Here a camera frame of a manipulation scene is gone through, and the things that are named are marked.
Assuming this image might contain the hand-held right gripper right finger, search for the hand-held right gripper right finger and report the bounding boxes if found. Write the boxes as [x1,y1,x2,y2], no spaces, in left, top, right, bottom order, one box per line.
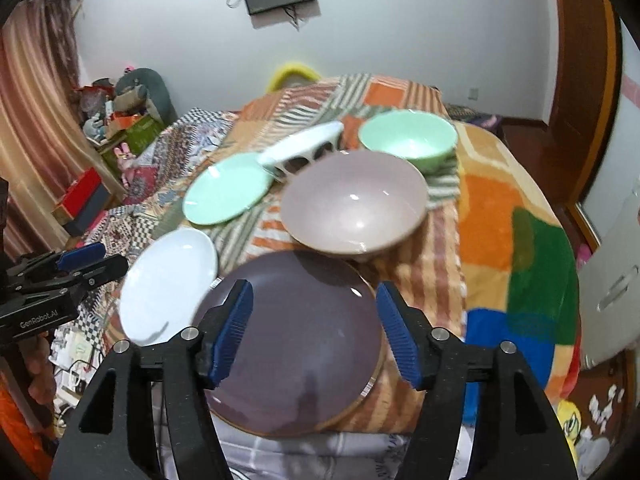
[376,281,576,480]

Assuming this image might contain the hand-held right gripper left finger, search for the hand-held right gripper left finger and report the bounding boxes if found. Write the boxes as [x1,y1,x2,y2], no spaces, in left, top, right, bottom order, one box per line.
[50,279,254,480]

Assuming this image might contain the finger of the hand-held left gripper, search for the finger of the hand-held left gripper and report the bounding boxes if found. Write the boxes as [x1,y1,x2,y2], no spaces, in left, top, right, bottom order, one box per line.
[10,241,107,282]
[12,254,130,307]

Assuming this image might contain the dark purple plate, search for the dark purple plate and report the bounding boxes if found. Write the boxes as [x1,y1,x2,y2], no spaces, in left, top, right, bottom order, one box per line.
[191,250,386,436]

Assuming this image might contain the mauve bowl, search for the mauve bowl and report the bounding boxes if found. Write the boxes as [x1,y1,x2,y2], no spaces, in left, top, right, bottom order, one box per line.
[280,151,430,263]

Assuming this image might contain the green plate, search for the green plate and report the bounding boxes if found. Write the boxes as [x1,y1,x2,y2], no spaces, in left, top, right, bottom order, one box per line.
[182,152,276,226]

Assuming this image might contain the white bowl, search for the white bowl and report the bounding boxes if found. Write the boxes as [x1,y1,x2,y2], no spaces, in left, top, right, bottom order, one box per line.
[257,120,345,181]

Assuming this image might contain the person's left hand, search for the person's left hand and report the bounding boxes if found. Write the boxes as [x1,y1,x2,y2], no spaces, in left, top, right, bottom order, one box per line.
[26,349,52,403]

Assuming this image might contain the dark flat box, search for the dark flat box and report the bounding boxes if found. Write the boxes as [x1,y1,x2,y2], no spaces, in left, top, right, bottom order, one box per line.
[65,192,126,237]

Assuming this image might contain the red box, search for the red box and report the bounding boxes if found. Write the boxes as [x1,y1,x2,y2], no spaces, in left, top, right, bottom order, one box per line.
[52,167,108,221]

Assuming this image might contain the white plate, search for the white plate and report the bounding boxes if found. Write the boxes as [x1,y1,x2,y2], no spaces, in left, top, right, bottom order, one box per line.
[119,227,219,346]

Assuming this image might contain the orange striped patchwork blanket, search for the orange striped patchwork blanket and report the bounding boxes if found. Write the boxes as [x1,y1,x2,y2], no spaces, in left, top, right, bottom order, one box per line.
[210,74,468,433]

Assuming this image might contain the pink plush rabbit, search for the pink plush rabbit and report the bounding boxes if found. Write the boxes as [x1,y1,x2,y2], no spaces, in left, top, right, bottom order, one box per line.
[116,142,137,172]

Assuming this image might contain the checkered patterned quilt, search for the checkered patterned quilt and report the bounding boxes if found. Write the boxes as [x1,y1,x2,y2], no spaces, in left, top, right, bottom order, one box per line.
[50,107,241,361]

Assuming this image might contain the green cardboard box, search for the green cardboard box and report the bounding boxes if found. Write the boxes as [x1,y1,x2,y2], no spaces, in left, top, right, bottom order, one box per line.
[102,115,163,171]

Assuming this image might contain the grey checked bedsheet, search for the grey checked bedsheet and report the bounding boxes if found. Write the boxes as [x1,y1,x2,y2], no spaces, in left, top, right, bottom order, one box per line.
[220,430,416,480]

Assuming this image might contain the brown striped curtain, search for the brown striped curtain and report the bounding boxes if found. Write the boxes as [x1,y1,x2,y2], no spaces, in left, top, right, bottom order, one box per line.
[0,0,126,261]

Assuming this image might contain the multicolour fleece blanket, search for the multicolour fleece blanket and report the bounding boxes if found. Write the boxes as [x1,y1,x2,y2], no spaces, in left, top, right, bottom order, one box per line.
[450,120,583,426]

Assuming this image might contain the grey plush toy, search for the grey plush toy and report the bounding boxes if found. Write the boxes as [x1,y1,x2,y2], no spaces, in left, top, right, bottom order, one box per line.
[115,67,177,121]

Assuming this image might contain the green bowl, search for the green bowl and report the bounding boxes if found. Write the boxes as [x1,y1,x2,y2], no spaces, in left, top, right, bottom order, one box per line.
[358,110,458,173]

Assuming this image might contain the cartoon printed cloth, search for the cartoon printed cloth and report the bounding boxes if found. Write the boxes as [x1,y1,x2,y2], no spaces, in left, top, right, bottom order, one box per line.
[555,350,632,476]

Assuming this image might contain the yellow fuzzy object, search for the yellow fuzzy object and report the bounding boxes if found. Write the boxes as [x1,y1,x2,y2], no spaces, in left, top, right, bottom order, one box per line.
[270,61,318,92]

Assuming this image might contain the wooden door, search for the wooden door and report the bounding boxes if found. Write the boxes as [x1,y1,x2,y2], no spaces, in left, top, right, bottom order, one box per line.
[547,0,623,206]

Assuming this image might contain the monitor cable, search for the monitor cable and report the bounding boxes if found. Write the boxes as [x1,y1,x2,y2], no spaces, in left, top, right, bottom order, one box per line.
[281,4,307,32]

